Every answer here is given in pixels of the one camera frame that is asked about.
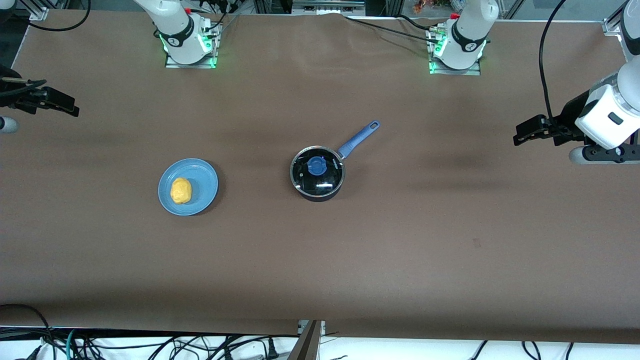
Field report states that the yellow potato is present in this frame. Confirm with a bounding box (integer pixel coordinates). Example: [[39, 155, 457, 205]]
[[170, 177, 193, 205]]

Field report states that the glass lid with blue knob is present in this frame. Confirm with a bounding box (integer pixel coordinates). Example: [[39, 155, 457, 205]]
[[291, 146, 346, 197]]

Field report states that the blue round plate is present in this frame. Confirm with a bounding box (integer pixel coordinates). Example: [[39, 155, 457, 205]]
[[158, 158, 219, 217]]

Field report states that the dark equipment box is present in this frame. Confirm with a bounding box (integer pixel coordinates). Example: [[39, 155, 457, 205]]
[[291, 0, 366, 16]]

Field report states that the black curved cable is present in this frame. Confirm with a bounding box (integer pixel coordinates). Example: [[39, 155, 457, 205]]
[[27, 0, 92, 32]]

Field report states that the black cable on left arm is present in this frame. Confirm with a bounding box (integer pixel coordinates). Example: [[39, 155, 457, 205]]
[[538, 0, 572, 132]]

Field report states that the aluminium frame corner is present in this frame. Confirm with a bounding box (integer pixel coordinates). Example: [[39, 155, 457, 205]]
[[27, 0, 50, 22], [601, 16, 627, 37]]

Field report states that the short black table cable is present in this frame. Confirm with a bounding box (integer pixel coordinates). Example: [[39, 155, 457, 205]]
[[397, 13, 439, 31]]

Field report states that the dark pot with blue handle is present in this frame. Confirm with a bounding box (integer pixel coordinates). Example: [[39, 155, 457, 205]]
[[289, 120, 381, 203]]

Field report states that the long black table cable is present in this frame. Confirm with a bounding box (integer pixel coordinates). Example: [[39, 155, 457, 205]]
[[344, 16, 436, 42]]

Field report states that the black looped floor cable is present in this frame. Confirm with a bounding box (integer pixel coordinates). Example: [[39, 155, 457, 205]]
[[0, 303, 57, 360]]

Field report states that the metal table bracket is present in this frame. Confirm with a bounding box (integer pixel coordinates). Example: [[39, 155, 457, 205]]
[[287, 320, 327, 360]]

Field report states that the black cable with plug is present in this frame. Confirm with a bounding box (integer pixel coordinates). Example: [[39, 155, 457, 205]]
[[215, 336, 281, 360]]

